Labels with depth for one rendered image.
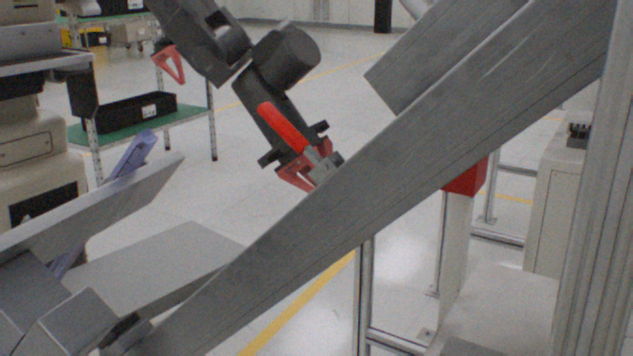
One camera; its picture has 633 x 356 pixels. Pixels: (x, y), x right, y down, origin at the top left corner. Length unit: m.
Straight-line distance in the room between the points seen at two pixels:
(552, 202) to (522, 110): 1.60
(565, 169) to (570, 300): 1.56
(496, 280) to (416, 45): 0.81
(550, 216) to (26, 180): 1.56
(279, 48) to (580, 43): 0.39
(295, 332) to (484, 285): 0.98
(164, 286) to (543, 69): 0.95
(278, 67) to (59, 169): 0.78
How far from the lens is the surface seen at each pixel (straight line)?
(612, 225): 0.35
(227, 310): 0.59
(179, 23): 0.71
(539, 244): 2.04
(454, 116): 0.39
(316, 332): 1.98
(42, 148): 1.36
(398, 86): 0.44
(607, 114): 0.33
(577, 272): 0.36
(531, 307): 1.12
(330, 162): 0.48
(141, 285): 1.19
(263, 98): 0.70
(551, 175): 1.94
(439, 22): 0.42
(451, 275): 1.70
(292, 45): 0.66
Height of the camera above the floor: 1.23
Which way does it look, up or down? 22 degrees down
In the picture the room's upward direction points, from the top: straight up
